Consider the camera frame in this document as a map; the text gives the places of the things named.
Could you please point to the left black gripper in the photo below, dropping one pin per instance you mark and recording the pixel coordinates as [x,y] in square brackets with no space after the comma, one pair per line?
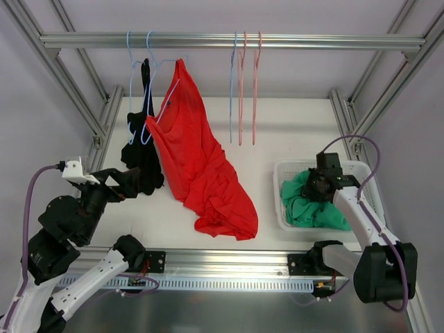
[105,184]

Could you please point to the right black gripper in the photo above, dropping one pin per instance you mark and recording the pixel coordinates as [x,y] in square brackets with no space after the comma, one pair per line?
[313,187]

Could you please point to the green tank top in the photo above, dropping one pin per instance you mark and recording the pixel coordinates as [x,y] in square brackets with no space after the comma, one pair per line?
[301,212]

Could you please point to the red tank top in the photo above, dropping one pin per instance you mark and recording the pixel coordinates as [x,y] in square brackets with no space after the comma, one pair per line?
[195,165]

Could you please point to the pink hanger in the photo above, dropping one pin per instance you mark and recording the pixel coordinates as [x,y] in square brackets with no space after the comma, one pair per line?
[240,76]
[257,54]

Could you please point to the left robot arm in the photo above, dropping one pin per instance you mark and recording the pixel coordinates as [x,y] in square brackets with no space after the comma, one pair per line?
[69,223]

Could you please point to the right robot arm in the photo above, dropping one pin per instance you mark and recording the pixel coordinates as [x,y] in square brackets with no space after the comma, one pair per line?
[385,271]

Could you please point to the black tank top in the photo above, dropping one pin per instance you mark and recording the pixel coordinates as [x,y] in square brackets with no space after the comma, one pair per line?
[137,154]

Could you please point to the white plastic basket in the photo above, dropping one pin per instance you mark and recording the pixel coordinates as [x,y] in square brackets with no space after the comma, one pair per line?
[287,169]

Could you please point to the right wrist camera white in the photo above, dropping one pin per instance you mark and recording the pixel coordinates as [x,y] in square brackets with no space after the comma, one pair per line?
[328,164]

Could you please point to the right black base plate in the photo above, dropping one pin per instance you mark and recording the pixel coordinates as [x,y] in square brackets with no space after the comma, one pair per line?
[302,265]

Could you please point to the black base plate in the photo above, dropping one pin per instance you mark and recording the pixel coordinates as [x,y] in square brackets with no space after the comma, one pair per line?
[302,265]
[153,261]

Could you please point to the front aluminium rail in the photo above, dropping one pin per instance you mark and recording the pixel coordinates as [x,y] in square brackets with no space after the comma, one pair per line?
[226,263]

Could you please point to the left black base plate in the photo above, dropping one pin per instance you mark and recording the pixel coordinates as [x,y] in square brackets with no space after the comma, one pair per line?
[153,261]

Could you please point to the white slotted cable duct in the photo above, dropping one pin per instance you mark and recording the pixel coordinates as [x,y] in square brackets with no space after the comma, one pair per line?
[290,285]

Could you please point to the aluminium hanging rail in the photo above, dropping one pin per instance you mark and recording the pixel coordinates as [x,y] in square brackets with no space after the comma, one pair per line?
[165,40]

